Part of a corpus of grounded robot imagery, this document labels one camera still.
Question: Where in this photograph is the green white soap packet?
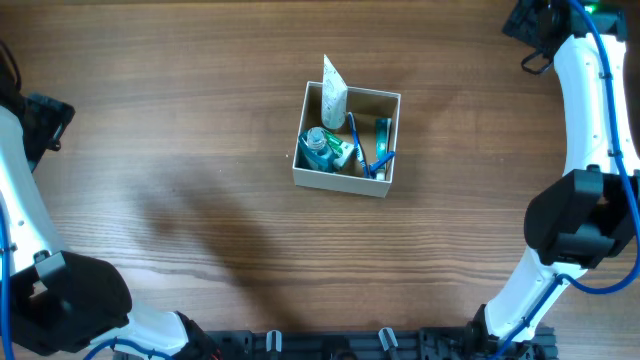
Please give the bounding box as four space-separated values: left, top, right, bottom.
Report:
324 130 354 171

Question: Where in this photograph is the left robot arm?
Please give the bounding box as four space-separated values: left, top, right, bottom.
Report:
1 46 222 359

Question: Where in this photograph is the left blue cable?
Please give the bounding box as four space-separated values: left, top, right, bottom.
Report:
0 204 176 360

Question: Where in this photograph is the white leaf-print lotion tube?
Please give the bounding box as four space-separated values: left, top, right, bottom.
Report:
321 55 348 130

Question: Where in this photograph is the blue white toothbrush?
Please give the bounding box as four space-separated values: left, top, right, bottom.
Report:
347 112 371 178

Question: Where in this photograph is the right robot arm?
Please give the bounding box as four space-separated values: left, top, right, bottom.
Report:
462 0 639 359

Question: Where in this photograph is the teal mouthwash bottle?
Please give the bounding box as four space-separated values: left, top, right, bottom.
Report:
298 127 336 173

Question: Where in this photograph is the white square cardboard box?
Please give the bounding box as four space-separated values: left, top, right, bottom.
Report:
292 81 401 198

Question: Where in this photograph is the red green toothpaste tube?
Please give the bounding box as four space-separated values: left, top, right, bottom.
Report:
375 118 392 180

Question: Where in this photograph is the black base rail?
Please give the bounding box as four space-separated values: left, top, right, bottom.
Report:
189 327 559 360

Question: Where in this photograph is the blue disposable razor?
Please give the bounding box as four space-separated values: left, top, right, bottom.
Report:
369 151 396 176

